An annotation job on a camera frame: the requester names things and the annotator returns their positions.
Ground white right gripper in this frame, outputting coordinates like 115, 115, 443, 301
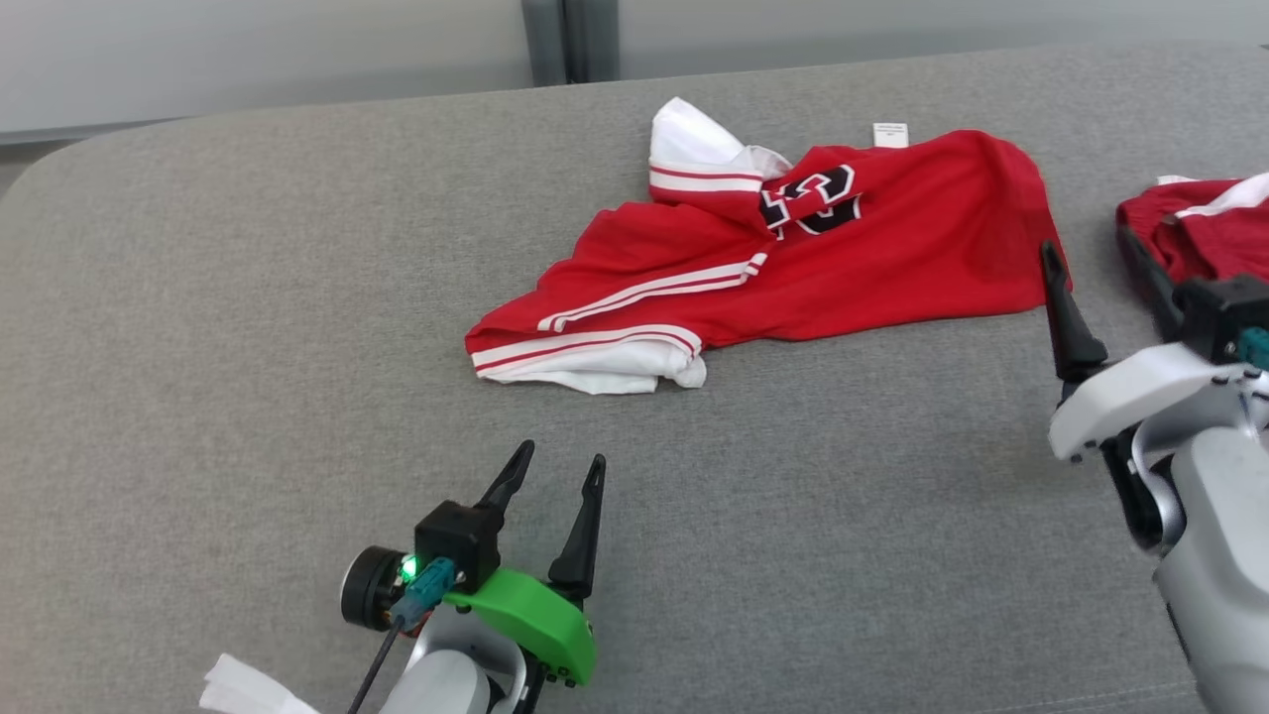
1039, 226, 1256, 464

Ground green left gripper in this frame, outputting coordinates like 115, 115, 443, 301
440, 439, 608, 688

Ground red white elastic waist shorts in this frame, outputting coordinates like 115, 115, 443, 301
1116, 173, 1269, 289

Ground red white basketball jersey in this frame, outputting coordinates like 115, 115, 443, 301
464, 96, 1072, 396

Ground white crumpled cloth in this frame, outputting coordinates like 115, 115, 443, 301
198, 652, 320, 714

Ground aluminium partition frame post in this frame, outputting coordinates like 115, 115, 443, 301
521, 0, 622, 86

